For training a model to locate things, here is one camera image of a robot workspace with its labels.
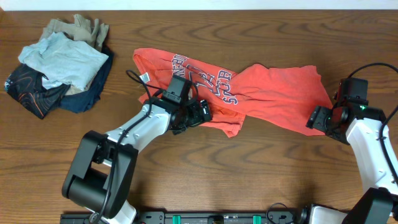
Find navy blue garment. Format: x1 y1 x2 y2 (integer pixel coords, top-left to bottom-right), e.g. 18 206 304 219
59 45 114 113

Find beige garment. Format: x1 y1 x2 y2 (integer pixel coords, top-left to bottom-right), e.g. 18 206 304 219
39 14 109 52

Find red printed t-shirt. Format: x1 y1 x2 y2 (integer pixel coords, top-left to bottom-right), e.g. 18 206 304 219
132 48 332 138

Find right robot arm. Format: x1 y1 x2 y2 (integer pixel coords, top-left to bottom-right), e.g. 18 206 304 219
307 101 397 224

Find light blue shirt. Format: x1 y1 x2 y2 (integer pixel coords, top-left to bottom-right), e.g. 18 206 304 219
18 32 108 91

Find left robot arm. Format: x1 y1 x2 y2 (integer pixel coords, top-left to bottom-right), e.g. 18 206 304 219
62 97 211 223

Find black orange patterned garment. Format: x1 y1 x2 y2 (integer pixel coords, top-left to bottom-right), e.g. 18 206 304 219
4 63 70 119

